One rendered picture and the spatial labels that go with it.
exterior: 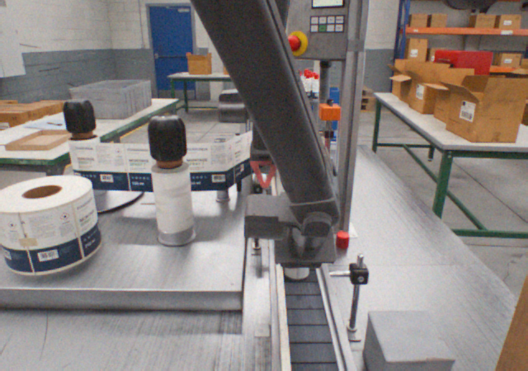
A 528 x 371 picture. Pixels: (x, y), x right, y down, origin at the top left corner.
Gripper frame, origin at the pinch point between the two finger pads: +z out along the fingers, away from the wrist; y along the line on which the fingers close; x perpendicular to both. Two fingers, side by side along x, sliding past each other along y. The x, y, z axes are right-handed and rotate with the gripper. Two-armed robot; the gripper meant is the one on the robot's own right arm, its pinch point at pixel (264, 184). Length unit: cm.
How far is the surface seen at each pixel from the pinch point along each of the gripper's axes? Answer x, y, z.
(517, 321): 27, 47, -4
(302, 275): 7.6, 18.1, 12.1
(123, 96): -102, -178, 8
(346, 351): 10.4, 43.0, 4.8
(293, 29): 6.8, -17.5, -34.1
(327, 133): 14.1, -1.0, -11.9
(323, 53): 13.9, -12.6, -28.7
